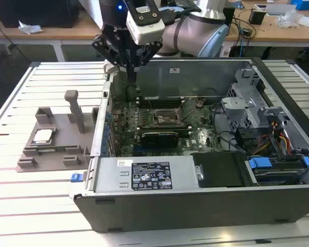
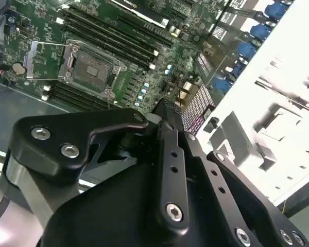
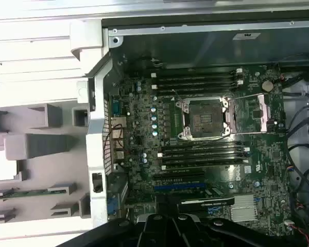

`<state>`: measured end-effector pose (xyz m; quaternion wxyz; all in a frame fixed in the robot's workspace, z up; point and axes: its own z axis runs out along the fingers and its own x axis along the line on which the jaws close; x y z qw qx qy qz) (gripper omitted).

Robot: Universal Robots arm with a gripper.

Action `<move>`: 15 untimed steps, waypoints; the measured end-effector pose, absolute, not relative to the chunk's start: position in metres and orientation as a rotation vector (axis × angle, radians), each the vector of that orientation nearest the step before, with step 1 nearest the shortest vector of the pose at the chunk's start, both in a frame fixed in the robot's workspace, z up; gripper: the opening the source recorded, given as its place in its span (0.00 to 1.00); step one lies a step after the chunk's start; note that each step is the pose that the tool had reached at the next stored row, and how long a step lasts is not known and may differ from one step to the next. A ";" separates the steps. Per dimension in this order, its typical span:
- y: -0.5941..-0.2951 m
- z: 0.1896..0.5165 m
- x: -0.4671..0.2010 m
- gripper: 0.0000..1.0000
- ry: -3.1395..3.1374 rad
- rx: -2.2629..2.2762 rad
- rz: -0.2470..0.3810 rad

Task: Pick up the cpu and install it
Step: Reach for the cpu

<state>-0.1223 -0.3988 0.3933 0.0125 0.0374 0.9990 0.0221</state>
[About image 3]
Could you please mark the grey parts rack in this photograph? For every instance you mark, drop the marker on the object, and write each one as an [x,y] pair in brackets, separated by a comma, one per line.
[41,167]

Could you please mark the black RAM slot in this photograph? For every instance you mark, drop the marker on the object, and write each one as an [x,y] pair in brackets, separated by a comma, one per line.
[195,72]
[203,162]
[195,83]
[203,151]
[195,88]
[195,78]
[203,146]
[203,157]

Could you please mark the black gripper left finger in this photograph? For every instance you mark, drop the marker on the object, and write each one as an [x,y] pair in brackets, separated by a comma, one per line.
[157,231]

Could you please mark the blue expansion slot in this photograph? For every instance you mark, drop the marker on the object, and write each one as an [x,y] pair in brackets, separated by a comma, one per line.
[180,187]

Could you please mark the CPU socket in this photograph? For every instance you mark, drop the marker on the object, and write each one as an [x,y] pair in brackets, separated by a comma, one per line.
[204,118]

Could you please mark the black grey PC case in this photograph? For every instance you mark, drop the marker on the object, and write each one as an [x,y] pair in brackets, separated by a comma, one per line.
[170,46]

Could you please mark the silver CPU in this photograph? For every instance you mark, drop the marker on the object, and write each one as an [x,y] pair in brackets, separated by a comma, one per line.
[3,164]

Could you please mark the round coin battery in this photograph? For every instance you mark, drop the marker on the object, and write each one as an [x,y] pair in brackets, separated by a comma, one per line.
[267,86]

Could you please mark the metal locking lever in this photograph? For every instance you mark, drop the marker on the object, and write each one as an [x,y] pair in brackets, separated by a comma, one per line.
[249,96]
[176,95]

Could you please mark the green RAM stick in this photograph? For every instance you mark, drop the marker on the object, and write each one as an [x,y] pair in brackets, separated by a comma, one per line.
[28,193]

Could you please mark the green motherboard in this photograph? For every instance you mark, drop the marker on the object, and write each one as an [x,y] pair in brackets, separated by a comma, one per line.
[270,144]

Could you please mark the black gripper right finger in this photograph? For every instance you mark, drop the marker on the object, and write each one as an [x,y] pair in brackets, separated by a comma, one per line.
[190,232]

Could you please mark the silver chipset heatsink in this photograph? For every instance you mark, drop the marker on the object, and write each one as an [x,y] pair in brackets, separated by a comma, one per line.
[243,205]

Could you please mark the metal socket cover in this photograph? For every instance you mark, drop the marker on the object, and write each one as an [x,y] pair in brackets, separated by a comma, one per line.
[264,113]

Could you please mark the black graphics card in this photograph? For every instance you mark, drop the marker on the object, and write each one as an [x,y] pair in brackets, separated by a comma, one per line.
[208,203]

